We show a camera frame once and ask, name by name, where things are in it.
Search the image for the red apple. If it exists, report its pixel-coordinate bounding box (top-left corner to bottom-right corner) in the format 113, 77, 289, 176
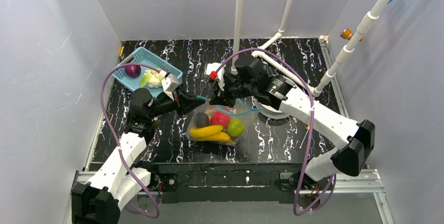
209, 111, 230, 128

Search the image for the clear zip top bag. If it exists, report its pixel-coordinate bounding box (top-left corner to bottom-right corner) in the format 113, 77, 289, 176
186, 96, 261, 146

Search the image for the yellow banana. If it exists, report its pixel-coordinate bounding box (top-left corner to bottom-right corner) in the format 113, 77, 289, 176
196, 131, 234, 144
189, 125, 224, 139

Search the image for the green pepper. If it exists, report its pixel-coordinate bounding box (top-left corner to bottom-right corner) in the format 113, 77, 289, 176
226, 118, 245, 137

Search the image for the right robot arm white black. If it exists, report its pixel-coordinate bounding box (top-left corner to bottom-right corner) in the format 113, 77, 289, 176
205, 57, 375, 182

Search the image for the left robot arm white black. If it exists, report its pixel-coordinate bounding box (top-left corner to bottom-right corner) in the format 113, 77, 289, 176
71, 87, 205, 223

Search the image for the white cauliflower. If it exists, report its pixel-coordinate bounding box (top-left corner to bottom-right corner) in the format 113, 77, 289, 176
139, 69, 166, 88

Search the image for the dark purple onion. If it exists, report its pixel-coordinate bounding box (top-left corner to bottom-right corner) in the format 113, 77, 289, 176
125, 65, 141, 79

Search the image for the blue plastic basket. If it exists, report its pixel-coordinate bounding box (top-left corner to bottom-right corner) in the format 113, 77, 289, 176
112, 47, 183, 92

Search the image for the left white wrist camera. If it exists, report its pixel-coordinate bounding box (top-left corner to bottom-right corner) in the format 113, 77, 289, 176
159, 70, 179, 101

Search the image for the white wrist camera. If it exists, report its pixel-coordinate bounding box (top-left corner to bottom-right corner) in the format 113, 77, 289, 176
205, 62, 225, 89
159, 70, 179, 101

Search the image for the white pvc pipe frame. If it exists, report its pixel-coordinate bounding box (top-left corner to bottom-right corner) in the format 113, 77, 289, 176
235, 0, 390, 97

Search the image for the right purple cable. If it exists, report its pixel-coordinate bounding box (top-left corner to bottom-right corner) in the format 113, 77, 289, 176
215, 48, 337, 217

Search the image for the purple cable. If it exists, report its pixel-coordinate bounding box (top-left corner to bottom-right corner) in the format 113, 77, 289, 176
215, 48, 337, 217
100, 63, 167, 220

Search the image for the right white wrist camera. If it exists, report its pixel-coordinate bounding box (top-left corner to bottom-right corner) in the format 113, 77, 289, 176
205, 62, 225, 89

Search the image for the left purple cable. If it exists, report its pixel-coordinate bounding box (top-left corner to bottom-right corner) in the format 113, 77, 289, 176
100, 63, 167, 220

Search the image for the yellow handled screwdriver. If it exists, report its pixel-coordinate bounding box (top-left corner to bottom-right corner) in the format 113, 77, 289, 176
299, 126, 310, 149

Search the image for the orange knob on wall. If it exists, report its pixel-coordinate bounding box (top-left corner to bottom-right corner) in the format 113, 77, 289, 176
339, 28, 354, 41

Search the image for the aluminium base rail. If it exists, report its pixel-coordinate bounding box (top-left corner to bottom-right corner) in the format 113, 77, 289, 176
64, 170, 396, 224

